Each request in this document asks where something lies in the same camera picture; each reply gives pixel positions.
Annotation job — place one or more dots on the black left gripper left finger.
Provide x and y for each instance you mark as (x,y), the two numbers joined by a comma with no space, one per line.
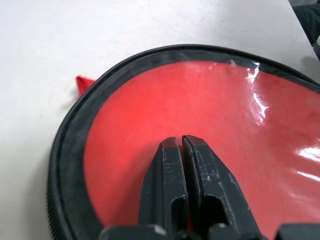
(170,175)

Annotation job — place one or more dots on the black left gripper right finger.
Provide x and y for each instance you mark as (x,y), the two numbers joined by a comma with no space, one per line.
(212,185)

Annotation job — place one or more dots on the red table tennis paddle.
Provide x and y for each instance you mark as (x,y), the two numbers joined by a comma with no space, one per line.
(175,105)

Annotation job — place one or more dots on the clear plastic paddle pouch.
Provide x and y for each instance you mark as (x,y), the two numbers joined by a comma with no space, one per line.
(72,155)

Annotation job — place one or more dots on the large black fabric object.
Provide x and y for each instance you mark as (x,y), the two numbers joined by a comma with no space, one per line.
(308,20)

